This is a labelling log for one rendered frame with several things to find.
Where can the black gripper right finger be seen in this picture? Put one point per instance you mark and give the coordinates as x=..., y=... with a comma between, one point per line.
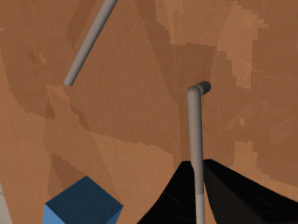
x=235, y=199

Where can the blue cube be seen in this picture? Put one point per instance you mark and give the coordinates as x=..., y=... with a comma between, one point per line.
x=85, y=202

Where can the grey metal rod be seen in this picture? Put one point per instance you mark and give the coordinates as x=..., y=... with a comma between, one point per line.
x=94, y=31

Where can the wooden-handled tool with grey metal shaft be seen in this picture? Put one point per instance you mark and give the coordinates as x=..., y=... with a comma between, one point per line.
x=194, y=94

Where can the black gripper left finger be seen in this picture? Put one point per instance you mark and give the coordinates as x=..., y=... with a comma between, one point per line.
x=176, y=204

